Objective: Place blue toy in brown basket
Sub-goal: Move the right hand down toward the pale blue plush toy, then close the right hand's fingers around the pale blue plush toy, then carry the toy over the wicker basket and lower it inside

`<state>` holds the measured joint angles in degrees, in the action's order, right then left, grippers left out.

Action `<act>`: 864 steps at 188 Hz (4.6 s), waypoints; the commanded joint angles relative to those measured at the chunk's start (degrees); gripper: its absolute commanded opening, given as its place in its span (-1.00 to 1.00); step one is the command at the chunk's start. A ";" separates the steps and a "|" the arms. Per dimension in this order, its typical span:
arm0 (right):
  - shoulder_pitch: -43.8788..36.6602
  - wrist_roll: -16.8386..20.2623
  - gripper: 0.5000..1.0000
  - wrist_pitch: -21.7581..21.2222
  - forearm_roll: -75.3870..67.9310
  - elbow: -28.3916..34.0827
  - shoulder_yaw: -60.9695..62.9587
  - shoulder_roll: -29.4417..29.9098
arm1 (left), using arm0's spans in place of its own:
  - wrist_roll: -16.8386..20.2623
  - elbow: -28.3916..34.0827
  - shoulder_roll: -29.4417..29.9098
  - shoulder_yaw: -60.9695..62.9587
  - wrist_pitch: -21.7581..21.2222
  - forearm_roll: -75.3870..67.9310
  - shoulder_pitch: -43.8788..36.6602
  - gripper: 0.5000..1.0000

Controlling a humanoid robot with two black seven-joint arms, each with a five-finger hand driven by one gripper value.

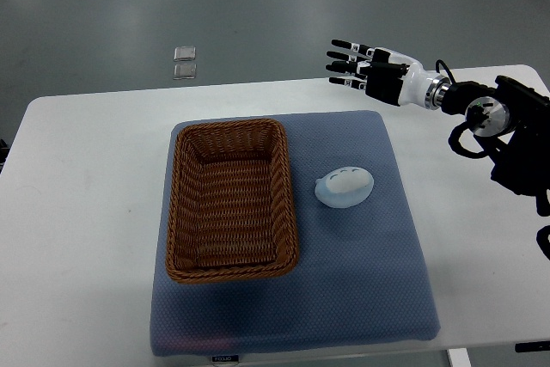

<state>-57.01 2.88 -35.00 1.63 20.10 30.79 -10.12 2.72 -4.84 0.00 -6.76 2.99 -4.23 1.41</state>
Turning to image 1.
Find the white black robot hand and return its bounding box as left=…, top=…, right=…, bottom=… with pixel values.
left=326, top=40, right=454, bottom=110

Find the light blue plush toy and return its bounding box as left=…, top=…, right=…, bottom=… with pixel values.
left=315, top=166, right=375, bottom=209

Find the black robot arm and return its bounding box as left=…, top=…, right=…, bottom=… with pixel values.
left=425, top=75, right=549, bottom=217

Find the brown wicker basket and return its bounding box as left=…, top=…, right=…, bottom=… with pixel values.
left=165, top=119, right=299, bottom=284

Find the blue fabric cushion mat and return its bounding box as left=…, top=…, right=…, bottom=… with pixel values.
left=150, top=111, right=440, bottom=357

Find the upper silver floor plate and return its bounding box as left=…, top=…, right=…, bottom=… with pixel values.
left=174, top=46, right=196, bottom=62

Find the white table leg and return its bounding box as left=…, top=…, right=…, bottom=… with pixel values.
left=447, top=348, right=472, bottom=367

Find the black object at right edge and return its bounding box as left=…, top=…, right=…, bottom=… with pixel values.
left=515, top=340, right=550, bottom=353

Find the black object at edge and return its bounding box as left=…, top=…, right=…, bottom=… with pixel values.
left=515, top=340, right=550, bottom=353
left=0, top=139, right=9, bottom=163

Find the black cushion label tag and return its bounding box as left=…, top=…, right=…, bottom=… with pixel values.
left=211, top=355, right=239, bottom=364

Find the black object at left edge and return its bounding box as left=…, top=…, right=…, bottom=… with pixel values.
left=0, top=139, right=9, bottom=163

